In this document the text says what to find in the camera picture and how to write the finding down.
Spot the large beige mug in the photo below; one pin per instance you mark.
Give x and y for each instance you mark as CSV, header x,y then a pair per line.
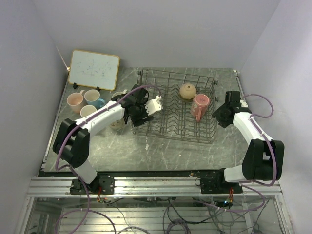
x,y
117,124

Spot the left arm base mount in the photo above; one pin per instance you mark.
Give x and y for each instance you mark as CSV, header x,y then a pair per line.
x,y
92,183

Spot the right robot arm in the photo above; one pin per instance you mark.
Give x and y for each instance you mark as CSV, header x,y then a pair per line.
x,y
263,160

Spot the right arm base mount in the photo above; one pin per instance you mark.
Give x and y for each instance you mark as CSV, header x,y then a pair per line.
x,y
215,185

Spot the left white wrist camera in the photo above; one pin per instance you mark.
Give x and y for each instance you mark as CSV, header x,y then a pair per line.
x,y
153,106

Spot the salmon pink mug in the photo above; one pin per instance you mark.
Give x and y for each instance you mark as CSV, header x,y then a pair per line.
x,y
76,101

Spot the pink floral mug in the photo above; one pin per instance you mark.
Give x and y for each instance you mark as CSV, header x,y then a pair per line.
x,y
199,106

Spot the light pink faceted mug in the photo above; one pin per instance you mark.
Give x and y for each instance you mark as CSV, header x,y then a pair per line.
x,y
87,110

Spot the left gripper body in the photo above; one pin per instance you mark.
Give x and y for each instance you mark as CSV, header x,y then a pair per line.
x,y
141,113

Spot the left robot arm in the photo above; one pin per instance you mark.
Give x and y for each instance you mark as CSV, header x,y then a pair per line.
x,y
72,143

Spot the blue mug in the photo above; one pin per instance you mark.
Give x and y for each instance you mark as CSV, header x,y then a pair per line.
x,y
93,98

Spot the aluminium frame rail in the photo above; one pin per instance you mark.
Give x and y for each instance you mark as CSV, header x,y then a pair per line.
x,y
58,187

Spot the white speckled mug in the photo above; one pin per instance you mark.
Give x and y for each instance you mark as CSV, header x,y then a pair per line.
x,y
119,93

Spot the yellow framed whiteboard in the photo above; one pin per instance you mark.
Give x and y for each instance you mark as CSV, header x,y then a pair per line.
x,y
93,69

